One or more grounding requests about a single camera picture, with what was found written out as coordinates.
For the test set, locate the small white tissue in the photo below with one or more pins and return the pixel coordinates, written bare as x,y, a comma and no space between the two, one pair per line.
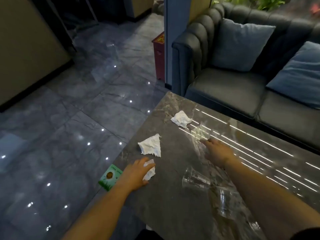
151,174

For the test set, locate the person's right fingers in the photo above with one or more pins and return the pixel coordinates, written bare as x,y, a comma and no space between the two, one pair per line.
208,143

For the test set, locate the green leafy plants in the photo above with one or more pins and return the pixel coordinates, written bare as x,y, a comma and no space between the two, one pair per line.
260,2

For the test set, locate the green printed card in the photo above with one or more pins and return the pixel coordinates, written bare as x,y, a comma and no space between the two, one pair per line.
110,177

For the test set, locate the triangular crumpled white tissue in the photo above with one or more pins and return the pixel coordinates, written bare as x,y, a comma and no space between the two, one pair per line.
151,146

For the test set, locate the dark blue leather sofa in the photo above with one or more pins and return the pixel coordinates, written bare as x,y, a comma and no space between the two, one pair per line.
240,84

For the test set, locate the grey-blue square cushion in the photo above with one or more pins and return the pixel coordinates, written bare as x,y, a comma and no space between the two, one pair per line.
238,44

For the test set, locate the black sleeve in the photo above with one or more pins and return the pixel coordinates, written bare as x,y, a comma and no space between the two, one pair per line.
306,234

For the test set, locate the person's left hand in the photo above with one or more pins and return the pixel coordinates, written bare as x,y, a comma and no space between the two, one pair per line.
132,176

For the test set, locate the person's right hand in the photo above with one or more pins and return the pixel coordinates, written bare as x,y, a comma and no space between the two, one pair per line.
219,152

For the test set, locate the red wooden cabinet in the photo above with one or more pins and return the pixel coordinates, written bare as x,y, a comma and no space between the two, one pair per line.
159,57

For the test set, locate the person's left forearm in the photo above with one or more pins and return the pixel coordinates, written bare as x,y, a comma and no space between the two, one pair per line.
100,213

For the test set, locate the person's right forearm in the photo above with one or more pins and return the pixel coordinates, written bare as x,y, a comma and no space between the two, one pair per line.
265,197

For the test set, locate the flat crumpled white tissue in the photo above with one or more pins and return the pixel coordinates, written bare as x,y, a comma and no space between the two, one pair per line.
181,119

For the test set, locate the bright blue square cushion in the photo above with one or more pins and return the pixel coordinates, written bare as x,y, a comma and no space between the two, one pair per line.
298,77

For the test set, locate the person's left thumb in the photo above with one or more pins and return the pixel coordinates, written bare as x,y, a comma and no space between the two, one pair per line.
149,168

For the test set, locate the clear plastic cup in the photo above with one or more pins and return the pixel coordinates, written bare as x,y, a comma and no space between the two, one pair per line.
228,203
199,133
195,179

